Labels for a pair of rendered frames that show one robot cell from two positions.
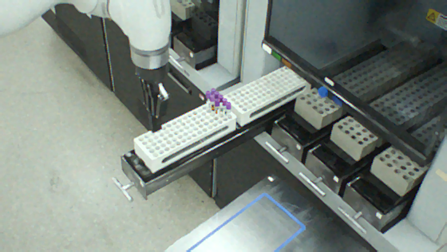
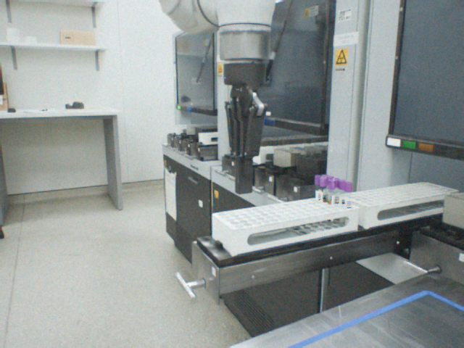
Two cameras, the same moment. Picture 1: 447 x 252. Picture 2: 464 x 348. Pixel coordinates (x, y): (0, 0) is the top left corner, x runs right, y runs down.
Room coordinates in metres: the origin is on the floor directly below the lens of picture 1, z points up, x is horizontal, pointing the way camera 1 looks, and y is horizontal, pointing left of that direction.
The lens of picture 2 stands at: (0.31, 0.03, 1.11)
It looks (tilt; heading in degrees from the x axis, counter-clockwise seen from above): 13 degrees down; 15
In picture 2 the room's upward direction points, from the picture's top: straight up
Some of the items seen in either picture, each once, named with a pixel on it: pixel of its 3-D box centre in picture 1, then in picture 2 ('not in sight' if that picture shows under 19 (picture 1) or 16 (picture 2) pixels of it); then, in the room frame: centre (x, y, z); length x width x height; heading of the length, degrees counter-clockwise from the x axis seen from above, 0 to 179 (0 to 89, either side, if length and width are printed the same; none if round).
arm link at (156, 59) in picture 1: (150, 50); (244, 46); (1.00, 0.19, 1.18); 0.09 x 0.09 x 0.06
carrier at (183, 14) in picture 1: (179, 7); (283, 159); (1.72, 0.21, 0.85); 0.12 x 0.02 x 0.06; 41
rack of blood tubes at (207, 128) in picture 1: (187, 135); (287, 225); (1.07, 0.12, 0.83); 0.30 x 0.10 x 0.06; 131
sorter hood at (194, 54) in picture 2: not in sight; (232, 56); (2.59, 0.64, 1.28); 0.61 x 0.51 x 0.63; 41
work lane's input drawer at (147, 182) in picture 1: (223, 129); (337, 238); (1.16, 0.01, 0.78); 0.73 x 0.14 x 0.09; 131
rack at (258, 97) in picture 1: (267, 94); (398, 205); (1.27, -0.12, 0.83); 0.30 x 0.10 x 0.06; 131
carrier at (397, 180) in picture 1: (390, 175); not in sight; (0.95, -0.45, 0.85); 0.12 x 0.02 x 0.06; 39
